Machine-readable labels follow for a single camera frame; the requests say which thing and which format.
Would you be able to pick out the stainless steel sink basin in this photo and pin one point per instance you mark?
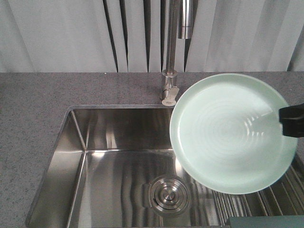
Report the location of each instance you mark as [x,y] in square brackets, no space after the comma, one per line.
[97,175]

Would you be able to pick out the white pleated curtain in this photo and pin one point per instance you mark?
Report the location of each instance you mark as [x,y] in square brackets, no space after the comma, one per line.
[130,36]

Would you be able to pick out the grey-green dish drying rack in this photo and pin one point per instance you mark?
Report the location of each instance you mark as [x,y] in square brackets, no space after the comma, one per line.
[280,205]

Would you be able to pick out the stainless steel faucet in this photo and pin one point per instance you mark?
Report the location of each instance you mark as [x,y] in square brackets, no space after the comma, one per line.
[180,26]

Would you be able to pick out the round steel sink drain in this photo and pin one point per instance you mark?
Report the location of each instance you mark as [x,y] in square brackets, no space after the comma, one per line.
[168,195]

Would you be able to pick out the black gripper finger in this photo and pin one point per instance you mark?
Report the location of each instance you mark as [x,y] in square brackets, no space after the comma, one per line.
[292,120]

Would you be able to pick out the light green round plate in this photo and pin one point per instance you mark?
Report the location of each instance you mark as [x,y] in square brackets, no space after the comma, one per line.
[226,134]

